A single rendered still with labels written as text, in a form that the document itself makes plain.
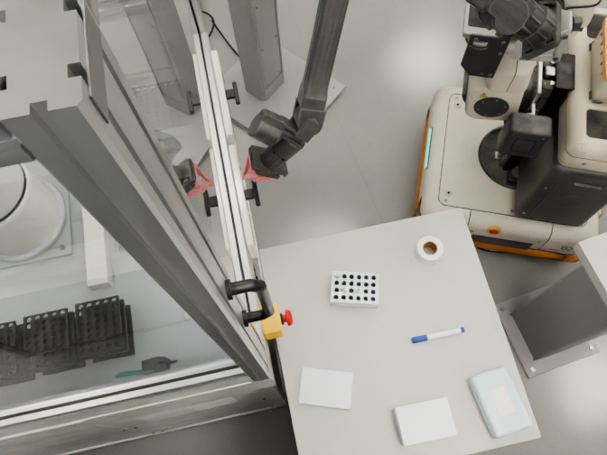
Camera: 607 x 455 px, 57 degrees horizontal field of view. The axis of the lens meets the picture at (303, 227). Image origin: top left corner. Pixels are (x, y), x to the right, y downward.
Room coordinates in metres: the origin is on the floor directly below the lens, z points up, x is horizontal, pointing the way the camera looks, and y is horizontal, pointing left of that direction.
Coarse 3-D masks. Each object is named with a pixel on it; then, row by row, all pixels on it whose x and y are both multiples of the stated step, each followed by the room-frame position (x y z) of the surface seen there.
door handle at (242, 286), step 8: (248, 280) 0.20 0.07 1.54; (256, 280) 0.20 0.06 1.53; (232, 288) 0.19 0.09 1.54; (240, 288) 0.19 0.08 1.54; (248, 288) 0.19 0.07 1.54; (256, 288) 0.19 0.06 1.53; (264, 288) 0.19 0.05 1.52; (232, 296) 0.18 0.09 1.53; (264, 296) 0.19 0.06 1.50; (264, 304) 0.19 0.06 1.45; (272, 304) 0.20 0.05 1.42; (248, 312) 0.20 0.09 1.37; (256, 312) 0.20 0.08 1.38; (264, 312) 0.19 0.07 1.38; (272, 312) 0.19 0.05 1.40; (248, 320) 0.19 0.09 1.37; (256, 320) 0.19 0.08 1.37
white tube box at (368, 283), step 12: (348, 276) 0.41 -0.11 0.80; (360, 276) 0.41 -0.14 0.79; (372, 276) 0.41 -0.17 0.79; (336, 288) 0.39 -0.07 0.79; (348, 288) 0.38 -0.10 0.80; (360, 288) 0.38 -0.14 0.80; (372, 288) 0.38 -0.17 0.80; (336, 300) 0.35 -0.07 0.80; (348, 300) 0.35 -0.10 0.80; (360, 300) 0.35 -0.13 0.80; (372, 300) 0.35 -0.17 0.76
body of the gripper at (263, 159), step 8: (248, 152) 0.68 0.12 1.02; (256, 152) 0.67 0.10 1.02; (264, 152) 0.67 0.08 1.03; (272, 152) 0.66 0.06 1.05; (256, 160) 0.65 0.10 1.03; (264, 160) 0.65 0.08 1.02; (272, 160) 0.64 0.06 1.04; (280, 160) 0.64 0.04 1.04; (256, 168) 0.63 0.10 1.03; (264, 168) 0.63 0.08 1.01; (272, 168) 0.64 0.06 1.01; (280, 168) 0.65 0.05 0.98
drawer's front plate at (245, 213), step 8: (232, 144) 0.76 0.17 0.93; (232, 152) 0.73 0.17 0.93; (232, 160) 0.71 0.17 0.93; (240, 176) 0.67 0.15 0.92; (240, 184) 0.64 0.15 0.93; (240, 192) 0.62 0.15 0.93; (240, 200) 0.59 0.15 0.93; (240, 208) 0.57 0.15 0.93; (248, 216) 0.57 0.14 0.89; (248, 224) 0.53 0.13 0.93; (248, 232) 0.51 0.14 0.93; (248, 240) 0.48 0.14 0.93; (248, 248) 0.47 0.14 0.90; (256, 248) 0.50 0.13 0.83; (256, 256) 0.47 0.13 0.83
